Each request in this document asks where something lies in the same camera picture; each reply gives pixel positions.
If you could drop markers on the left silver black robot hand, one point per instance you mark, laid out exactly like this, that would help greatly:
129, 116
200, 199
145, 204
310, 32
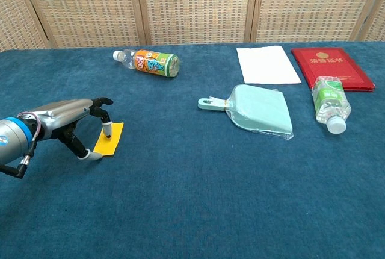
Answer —
69, 122

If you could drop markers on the yellow rectangular card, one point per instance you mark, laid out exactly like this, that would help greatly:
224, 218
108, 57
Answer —
109, 140

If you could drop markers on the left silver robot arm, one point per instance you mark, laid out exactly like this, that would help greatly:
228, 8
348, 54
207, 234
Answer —
13, 144

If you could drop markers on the orange label drink bottle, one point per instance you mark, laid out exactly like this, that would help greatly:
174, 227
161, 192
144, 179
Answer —
150, 61

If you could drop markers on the blue carpet table cover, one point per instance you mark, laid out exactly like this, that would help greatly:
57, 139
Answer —
192, 165

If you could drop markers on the woven bamboo folding screen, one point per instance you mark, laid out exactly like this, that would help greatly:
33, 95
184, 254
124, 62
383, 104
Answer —
192, 6

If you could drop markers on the light blue plastic dustpan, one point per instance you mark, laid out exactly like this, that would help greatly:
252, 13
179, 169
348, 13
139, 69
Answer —
255, 111

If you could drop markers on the white paper sheet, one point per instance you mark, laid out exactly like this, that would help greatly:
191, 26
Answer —
266, 64

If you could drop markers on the green label water bottle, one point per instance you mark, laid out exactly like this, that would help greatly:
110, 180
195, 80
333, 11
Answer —
330, 102

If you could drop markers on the red certificate book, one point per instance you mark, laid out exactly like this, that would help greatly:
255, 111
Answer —
334, 67

